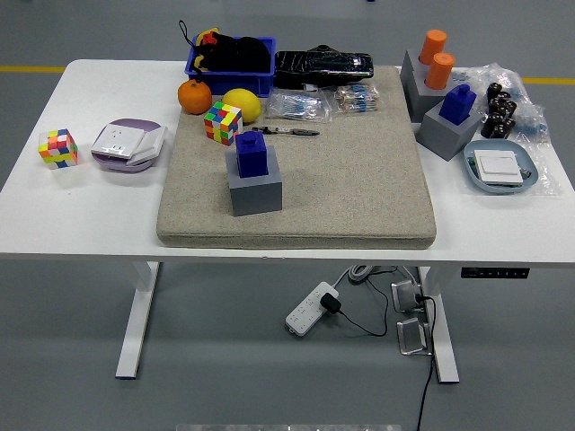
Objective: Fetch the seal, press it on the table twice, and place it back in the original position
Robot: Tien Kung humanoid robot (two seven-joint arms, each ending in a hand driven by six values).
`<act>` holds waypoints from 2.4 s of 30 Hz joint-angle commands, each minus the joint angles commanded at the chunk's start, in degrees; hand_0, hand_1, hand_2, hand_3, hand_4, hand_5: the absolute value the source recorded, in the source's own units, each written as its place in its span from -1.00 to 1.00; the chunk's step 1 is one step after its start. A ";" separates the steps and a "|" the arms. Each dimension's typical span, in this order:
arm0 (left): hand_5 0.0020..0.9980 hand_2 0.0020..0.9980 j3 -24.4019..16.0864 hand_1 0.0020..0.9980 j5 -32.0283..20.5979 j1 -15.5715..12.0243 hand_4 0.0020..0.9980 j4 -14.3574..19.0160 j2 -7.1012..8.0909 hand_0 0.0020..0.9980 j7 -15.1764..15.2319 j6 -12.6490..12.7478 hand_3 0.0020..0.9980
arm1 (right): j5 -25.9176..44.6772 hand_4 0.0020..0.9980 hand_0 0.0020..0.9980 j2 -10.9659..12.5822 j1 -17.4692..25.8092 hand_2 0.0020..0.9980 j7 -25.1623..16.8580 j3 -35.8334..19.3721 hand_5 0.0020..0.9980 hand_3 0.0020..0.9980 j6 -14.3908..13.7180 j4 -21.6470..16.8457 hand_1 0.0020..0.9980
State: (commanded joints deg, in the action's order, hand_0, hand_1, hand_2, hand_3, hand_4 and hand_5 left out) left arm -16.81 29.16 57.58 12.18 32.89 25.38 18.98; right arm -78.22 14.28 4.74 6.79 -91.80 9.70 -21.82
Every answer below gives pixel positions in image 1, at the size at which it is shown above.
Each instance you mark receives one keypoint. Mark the blue seal with round knob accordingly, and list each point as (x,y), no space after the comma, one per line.
(251,155)

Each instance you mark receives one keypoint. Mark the grey cube seal holder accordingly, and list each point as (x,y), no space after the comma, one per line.
(256,197)
(442,137)

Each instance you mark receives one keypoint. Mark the blue seal with square knob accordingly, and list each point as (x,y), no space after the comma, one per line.
(456,108)

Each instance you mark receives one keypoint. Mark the beige fabric mat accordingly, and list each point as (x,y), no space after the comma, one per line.
(337,188)

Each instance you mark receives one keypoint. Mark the black slim hand tool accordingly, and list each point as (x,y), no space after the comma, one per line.
(296,131)

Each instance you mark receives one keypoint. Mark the white power strip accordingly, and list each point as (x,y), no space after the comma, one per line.
(305,312)

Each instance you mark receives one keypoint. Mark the bag of blue resistors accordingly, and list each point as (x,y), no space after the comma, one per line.
(296,108)

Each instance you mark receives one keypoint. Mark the bright colourful puzzle cube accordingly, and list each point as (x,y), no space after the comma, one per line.
(223,123)

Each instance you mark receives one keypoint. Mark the yellow lemon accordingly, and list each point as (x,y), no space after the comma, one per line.
(245,105)

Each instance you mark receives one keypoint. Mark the bag of brown resistors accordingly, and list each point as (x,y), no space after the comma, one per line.
(359,99)

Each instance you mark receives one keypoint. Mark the blue plastic bin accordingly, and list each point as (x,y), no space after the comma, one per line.
(242,83)

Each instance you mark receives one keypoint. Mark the orange fruit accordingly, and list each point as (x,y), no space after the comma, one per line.
(194,98)

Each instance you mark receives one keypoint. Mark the black wrapped keyboard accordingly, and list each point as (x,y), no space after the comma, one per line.
(323,67)

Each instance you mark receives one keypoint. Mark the tall grey double holder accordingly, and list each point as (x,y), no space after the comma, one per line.
(415,90)

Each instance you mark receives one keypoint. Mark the purple plate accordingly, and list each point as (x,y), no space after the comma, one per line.
(130,122)

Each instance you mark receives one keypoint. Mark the white table leg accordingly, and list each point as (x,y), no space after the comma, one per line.
(135,323)
(447,350)

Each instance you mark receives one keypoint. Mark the green circuit board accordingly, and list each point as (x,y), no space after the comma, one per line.
(471,162)

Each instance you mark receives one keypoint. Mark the yellow red tool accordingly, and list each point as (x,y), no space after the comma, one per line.
(207,38)

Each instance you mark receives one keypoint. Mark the light blue plate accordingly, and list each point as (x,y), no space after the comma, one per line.
(494,189)

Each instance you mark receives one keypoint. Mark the orange cylinder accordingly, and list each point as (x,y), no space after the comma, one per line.
(433,45)
(440,72)

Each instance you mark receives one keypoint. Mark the black table control panel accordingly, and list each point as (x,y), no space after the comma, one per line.
(494,273)

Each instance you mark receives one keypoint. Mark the black capacitor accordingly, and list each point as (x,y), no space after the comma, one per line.
(495,89)
(495,107)
(510,109)
(504,98)
(493,122)
(507,126)

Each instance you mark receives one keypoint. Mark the pastel colourful puzzle cube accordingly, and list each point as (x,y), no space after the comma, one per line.
(58,150)

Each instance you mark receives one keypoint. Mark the flat clear plastic bag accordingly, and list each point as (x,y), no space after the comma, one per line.
(548,184)

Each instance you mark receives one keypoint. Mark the clear bag with blue parts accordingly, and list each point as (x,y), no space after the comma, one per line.
(530,112)

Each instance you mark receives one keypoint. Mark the metal bracket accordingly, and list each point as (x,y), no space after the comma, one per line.
(411,336)
(406,296)

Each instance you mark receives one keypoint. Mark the white wall socket panel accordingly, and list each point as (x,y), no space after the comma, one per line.
(114,141)

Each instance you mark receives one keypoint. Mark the white wall switch panel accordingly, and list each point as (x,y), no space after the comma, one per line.
(498,167)

